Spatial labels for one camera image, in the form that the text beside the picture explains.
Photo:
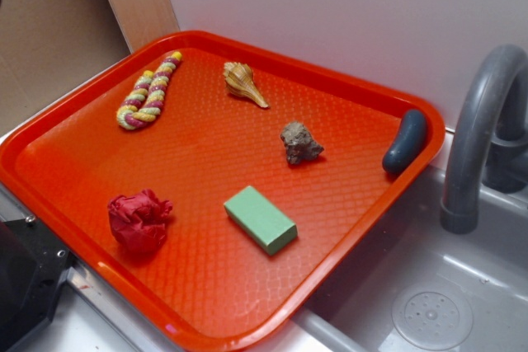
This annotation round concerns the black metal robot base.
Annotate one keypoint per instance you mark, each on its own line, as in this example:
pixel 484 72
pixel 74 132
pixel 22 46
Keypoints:
pixel 34 267

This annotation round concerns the grey brown rock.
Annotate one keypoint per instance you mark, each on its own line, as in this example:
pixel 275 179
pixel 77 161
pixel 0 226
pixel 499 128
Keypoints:
pixel 299 143

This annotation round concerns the green rectangular block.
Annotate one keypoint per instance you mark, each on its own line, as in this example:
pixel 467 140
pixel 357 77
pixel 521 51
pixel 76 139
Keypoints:
pixel 261 220

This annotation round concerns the tan spiral seashell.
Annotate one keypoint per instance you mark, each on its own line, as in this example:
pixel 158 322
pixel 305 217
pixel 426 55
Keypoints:
pixel 239 82

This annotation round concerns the crumpled red paper ball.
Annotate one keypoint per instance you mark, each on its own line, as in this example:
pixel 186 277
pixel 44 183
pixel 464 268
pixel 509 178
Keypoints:
pixel 139 222

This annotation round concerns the orange plastic tray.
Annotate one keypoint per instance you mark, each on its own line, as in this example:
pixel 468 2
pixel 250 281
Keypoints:
pixel 210 287

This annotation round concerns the dark grey rounded capsule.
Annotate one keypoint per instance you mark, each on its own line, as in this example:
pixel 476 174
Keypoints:
pixel 407 144

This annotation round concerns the grey plastic toy sink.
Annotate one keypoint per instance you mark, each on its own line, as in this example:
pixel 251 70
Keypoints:
pixel 409 285

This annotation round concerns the grey plastic toy faucet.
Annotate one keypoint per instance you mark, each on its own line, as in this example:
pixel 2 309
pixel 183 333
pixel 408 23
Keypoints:
pixel 489 147

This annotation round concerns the twisted multicolour rope toy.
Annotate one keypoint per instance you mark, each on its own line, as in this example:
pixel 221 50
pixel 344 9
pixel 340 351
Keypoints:
pixel 144 104

